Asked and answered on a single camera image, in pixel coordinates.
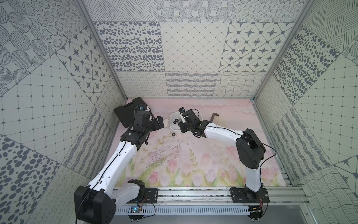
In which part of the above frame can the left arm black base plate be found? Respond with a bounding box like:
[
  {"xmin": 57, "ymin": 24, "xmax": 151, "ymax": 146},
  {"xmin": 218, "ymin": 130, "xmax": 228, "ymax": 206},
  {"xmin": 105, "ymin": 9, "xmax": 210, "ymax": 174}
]
[{"xmin": 127, "ymin": 188, "xmax": 158, "ymax": 204}]

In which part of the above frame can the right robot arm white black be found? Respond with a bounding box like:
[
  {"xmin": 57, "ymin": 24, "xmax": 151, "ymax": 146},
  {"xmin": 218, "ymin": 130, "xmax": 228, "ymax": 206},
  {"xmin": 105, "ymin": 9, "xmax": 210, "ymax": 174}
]
[{"xmin": 179, "ymin": 107, "xmax": 269, "ymax": 193}]

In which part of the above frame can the black plastic tool case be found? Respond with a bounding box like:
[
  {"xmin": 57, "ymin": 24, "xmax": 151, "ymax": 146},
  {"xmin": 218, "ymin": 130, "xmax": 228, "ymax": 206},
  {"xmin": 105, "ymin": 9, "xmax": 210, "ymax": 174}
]
[{"xmin": 114, "ymin": 97, "xmax": 147, "ymax": 128}]

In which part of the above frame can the black hex allen key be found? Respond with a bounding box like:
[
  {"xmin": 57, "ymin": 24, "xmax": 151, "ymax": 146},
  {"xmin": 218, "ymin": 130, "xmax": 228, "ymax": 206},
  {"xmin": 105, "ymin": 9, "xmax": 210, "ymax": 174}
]
[{"xmin": 210, "ymin": 113, "xmax": 220, "ymax": 122}]

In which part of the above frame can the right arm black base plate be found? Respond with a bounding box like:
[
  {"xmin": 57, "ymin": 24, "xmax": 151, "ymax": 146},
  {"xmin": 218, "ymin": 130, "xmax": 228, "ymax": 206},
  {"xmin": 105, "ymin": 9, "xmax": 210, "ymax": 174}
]
[{"xmin": 229, "ymin": 186, "xmax": 270, "ymax": 203}]

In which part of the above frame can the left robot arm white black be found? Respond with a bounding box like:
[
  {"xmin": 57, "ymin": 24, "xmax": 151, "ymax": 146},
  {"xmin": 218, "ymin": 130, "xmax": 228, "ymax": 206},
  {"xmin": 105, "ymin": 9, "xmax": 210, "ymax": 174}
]
[{"xmin": 74, "ymin": 111, "xmax": 165, "ymax": 224}]

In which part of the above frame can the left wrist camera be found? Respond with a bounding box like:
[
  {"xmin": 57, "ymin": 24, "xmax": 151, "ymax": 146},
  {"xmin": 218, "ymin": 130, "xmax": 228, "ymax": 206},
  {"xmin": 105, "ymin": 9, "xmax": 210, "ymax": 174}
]
[{"xmin": 133, "ymin": 110, "xmax": 153, "ymax": 128}]

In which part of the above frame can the white slotted cable duct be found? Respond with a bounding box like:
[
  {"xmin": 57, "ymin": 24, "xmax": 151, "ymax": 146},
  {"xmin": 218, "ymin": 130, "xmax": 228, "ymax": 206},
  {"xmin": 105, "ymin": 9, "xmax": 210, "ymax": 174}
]
[{"xmin": 115, "ymin": 205, "xmax": 250, "ymax": 216}]

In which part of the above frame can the white plastic storage box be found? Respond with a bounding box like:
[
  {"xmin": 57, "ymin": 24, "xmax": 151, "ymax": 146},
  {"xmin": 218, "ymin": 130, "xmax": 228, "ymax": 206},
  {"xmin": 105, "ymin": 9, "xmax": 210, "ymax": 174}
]
[{"xmin": 169, "ymin": 110, "xmax": 203, "ymax": 132}]

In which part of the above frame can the aluminium mounting rail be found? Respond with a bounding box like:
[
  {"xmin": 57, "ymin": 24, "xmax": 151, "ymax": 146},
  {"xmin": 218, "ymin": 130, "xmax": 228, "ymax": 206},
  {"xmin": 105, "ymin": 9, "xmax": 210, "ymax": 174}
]
[{"xmin": 117, "ymin": 186, "xmax": 310, "ymax": 207}]

